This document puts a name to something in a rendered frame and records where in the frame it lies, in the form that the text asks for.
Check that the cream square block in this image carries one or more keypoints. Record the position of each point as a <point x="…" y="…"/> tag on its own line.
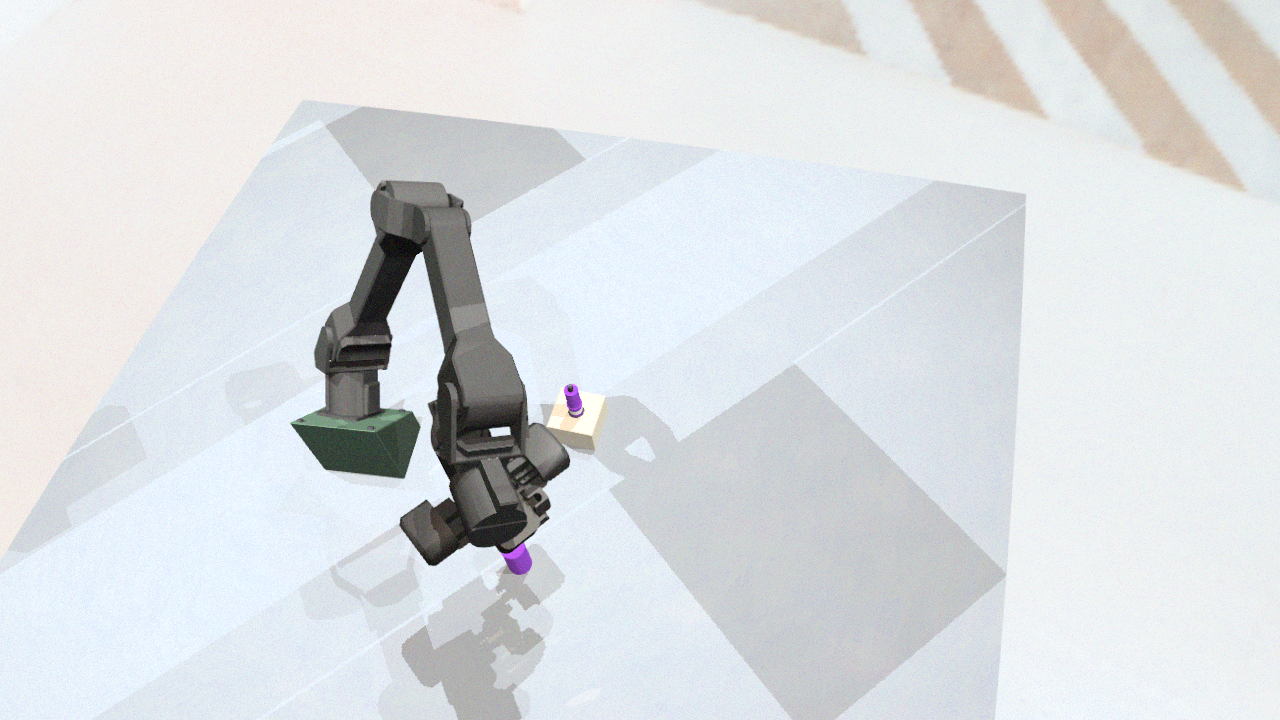
<point x="584" y="430"/>

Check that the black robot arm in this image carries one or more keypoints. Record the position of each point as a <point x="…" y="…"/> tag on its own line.
<point x="479" y="387"/>

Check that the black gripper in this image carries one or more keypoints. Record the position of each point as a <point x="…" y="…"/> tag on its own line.
<point x="438" y="532"/>

